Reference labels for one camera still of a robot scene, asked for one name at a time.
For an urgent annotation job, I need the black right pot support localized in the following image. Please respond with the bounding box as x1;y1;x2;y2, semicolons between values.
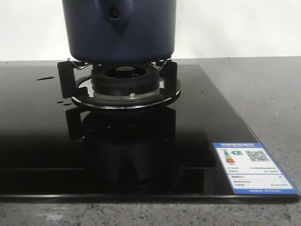
57;59;181;110

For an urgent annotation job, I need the blue cooking pot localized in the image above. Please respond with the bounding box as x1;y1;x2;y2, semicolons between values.
62;0;176;64

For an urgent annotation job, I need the black right burner head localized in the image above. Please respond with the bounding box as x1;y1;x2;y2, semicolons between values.
91;64;159;96

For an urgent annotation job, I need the black glass gas stove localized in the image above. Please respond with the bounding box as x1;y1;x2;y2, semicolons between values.
0;65;301;203

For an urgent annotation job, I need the blue energy label sticker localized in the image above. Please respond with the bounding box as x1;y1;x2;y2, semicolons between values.
213;143;299;195

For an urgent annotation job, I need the wire pot reducer ring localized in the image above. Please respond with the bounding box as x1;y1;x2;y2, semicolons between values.
66;57;174;71

